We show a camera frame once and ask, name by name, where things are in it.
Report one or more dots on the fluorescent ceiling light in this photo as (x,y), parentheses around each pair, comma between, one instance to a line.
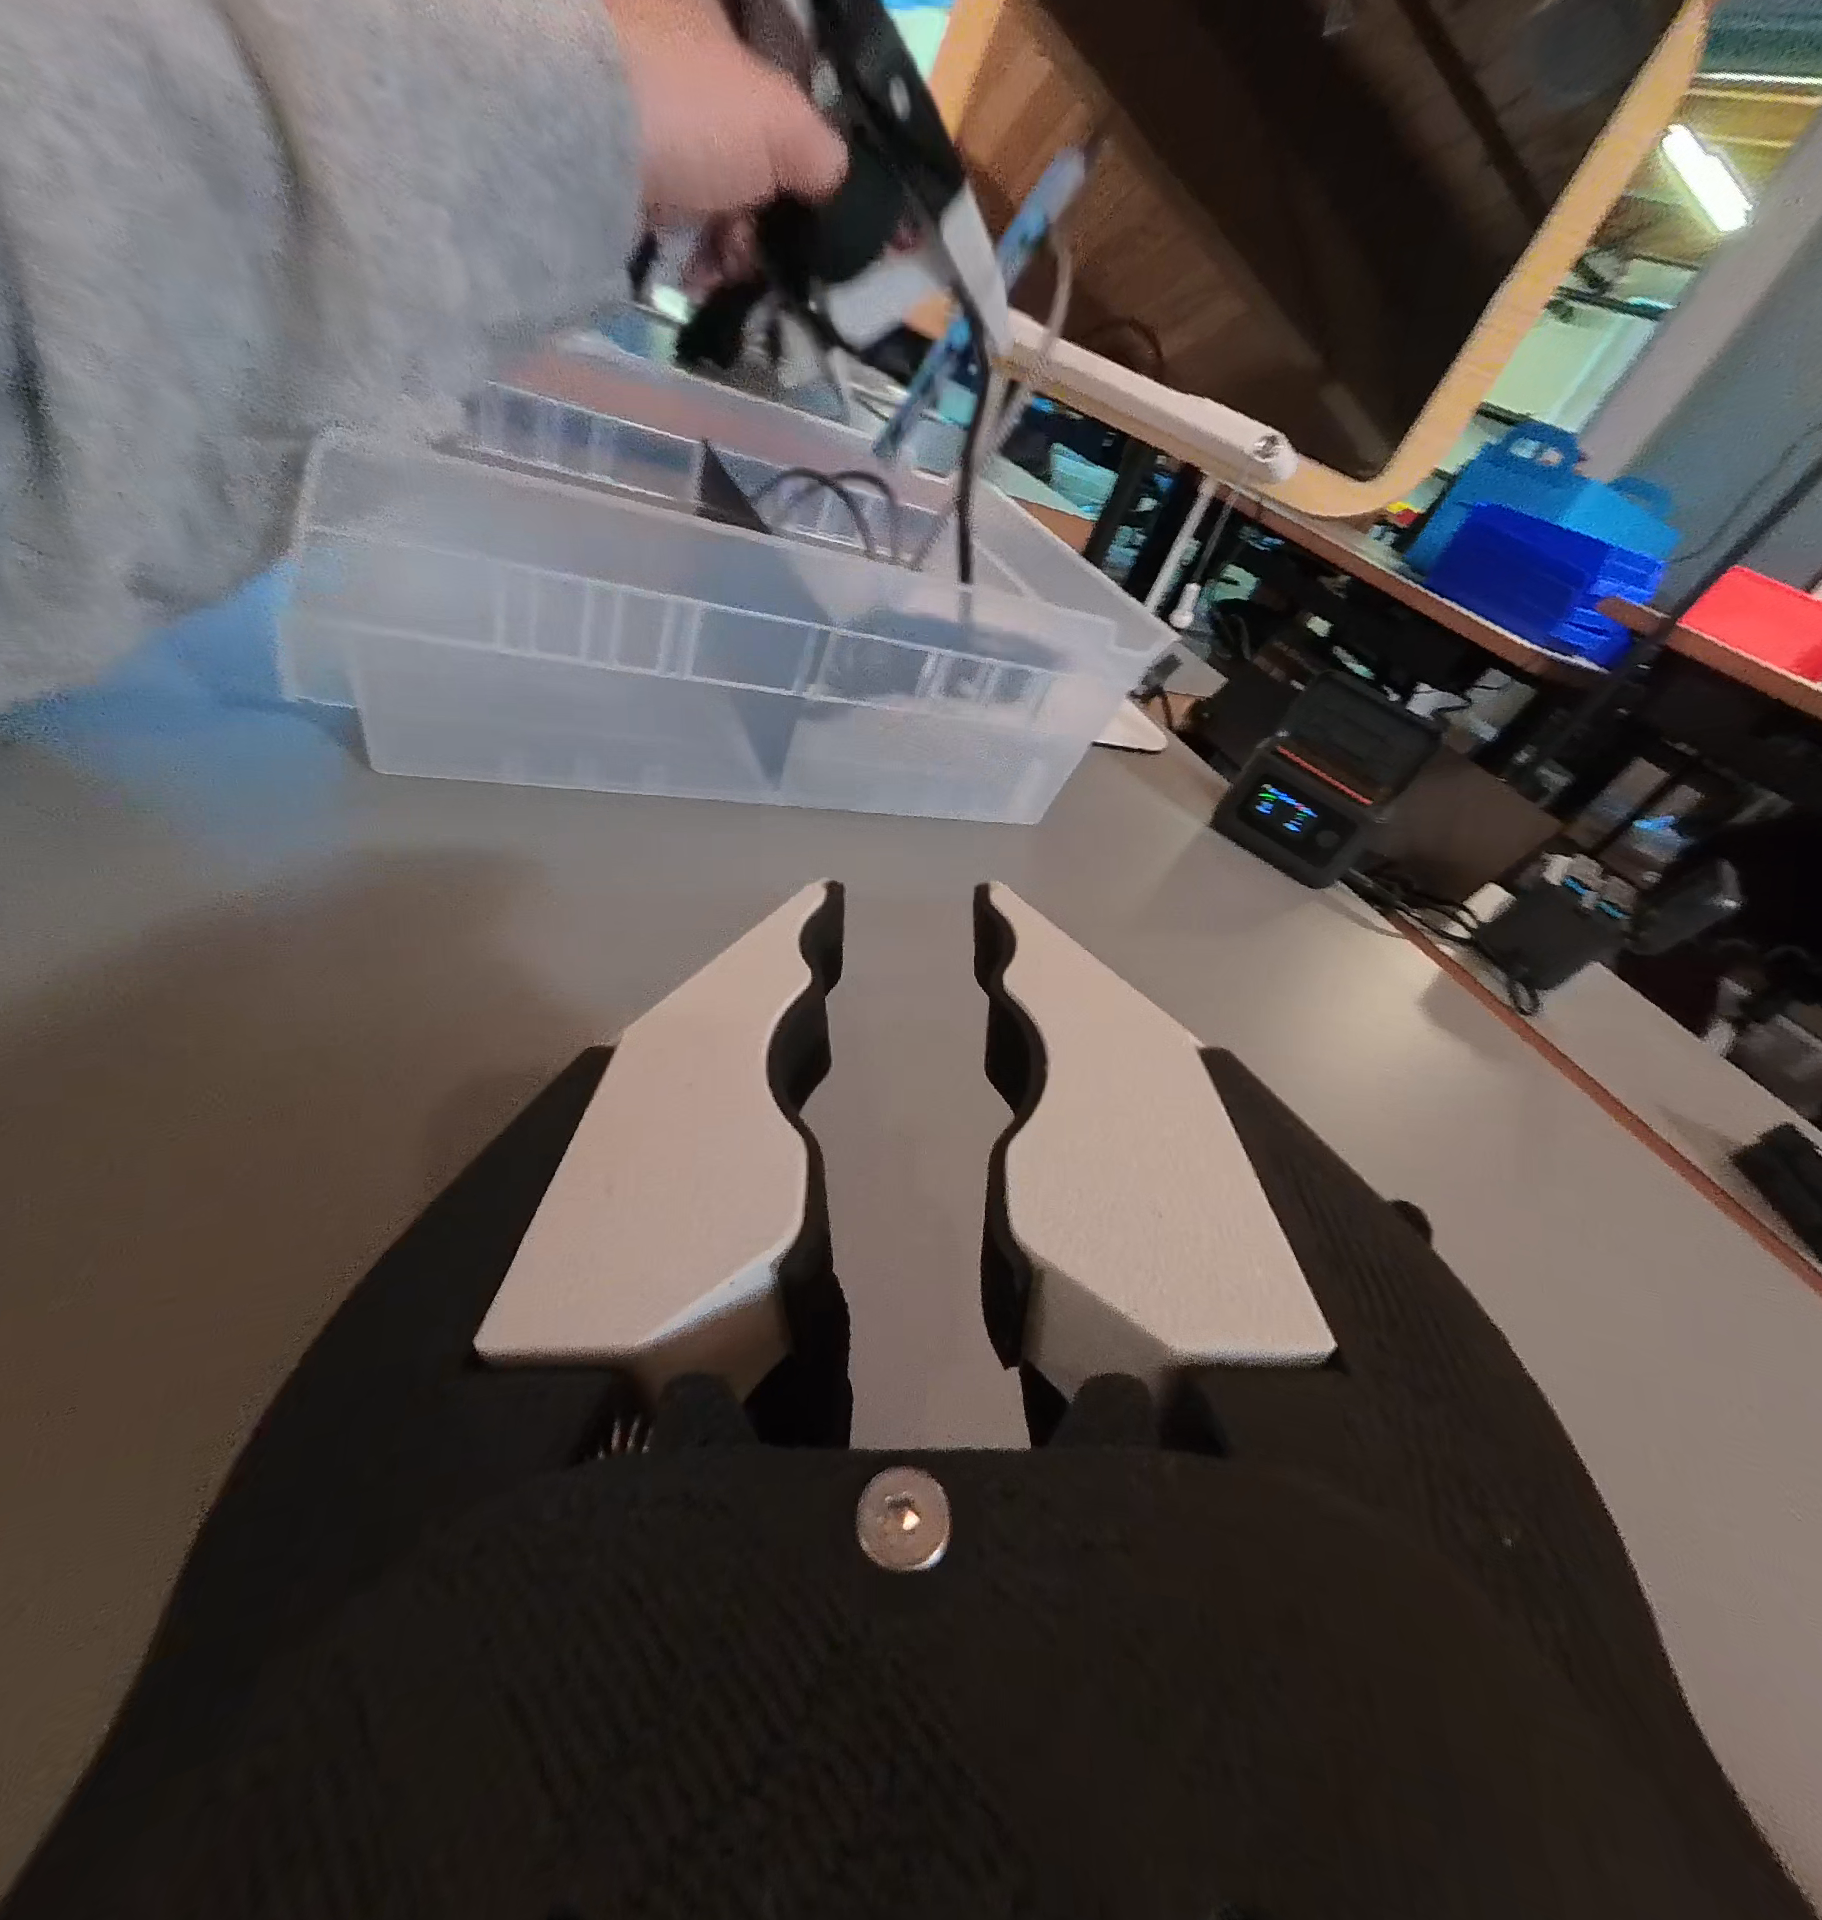
(1706,177)

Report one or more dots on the black bin divider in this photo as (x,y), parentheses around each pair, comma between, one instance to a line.
(732,495)

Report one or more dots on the small red plastic bin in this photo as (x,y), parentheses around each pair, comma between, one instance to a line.
(1781,626)

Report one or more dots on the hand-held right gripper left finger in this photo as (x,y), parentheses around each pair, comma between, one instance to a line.
(673,1198)

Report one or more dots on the silver usb hub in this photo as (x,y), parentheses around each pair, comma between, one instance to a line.
(1033,228)

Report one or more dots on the rounded wooden panel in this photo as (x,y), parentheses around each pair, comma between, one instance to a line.
(1224,195)

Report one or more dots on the clear acrylic panel stand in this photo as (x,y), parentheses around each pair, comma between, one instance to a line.
(1149,415)

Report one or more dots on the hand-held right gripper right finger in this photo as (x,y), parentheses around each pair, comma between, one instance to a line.
(1166,1198)

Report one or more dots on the black battery charger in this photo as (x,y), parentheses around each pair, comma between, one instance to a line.
(1542,929)

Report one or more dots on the small black box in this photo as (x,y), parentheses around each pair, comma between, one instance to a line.
(1810,1195)

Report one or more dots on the person's left forearm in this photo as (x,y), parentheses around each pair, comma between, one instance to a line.
(252,299)

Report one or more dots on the person's left hand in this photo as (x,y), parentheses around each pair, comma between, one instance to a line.
(732,133)

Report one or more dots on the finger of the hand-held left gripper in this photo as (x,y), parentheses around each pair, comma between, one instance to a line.
(979,272)

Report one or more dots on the clear plastic storage bin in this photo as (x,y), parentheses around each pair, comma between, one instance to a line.
(552,703)

